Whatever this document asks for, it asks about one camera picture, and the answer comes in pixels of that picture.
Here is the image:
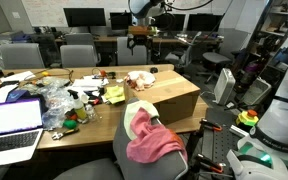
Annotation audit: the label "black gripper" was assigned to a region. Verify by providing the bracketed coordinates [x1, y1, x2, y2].
[127, 34, 149, 53]

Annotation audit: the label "peach and white cloth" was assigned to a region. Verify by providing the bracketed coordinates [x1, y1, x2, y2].
[123, 70, 157, 92]

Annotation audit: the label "light green cloth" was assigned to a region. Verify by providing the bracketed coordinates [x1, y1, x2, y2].
[123, 99, 160, 141]

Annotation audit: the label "pink cloth with orange print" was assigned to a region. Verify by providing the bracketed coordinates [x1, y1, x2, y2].
[126, 108, 188, 164]

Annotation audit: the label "brown cardboard box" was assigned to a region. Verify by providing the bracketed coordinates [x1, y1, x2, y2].
[123, 69, 202, 126]

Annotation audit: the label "grey swivel chair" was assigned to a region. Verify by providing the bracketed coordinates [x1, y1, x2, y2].
[202, 28, 242, 84]

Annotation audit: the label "grey mesh back office chair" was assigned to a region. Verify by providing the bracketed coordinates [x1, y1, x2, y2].
[53, 97, 189, 180]

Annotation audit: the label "black computer monitor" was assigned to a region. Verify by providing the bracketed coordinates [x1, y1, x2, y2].
[187, 13, 223, 33]
[109, 12, 133, 31]
[153, 13, 187, 33]
[63, 7, 107, 28]

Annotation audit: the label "yellow cloth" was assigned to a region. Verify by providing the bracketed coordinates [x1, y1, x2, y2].
[103, 85, 126, 105]

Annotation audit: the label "white paper stack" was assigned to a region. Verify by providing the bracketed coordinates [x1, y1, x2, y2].
[72, 75, 110, 89]

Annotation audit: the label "clear water bottle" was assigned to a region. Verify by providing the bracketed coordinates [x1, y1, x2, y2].
[84, 103, 98, 123]

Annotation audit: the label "yellow spray bottle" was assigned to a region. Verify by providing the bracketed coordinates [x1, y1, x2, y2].
[67, 89, 88, 121]

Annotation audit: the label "whiteboard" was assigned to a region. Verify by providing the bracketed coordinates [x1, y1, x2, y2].
[20, 0, 132, 28]

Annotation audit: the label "white space heater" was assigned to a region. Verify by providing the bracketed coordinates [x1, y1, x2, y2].
[213, 68, 237, 106]

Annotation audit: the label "clear plastic bag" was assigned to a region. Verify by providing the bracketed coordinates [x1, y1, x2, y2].
[20, 76, 75, 131]

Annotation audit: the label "green ball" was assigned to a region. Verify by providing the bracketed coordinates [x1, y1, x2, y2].
[62, 119, 79, 130]

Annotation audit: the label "orange black bar clamp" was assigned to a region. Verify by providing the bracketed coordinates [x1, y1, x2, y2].
[198, 118, 223, 133]
[195, 153, 225, 174]

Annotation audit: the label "metal pliers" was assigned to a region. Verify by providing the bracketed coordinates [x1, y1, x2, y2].
[51, 127, 80, 141]

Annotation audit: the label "purple vacuum cleaner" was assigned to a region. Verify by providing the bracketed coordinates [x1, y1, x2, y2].
[238, 61, 258, 89]

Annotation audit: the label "white paper sheet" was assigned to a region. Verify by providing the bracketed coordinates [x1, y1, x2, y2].
[0, 70, 37, 83]

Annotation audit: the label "black perforated mounting table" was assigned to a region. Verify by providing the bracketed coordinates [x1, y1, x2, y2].
[197, 107, 252, 180]

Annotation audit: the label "blue pouch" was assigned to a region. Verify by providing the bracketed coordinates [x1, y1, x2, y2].
[5, 89, 32, 103]

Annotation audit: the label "yellow emergency stop button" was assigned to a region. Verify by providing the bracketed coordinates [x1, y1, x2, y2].
[236, 109, 260, 128]

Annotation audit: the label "storage shelf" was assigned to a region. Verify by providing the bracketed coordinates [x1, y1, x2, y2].
[243, 0, 288, 84]

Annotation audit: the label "silver laptop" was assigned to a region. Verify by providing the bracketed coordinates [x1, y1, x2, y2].
[0, 97, 45, 169]

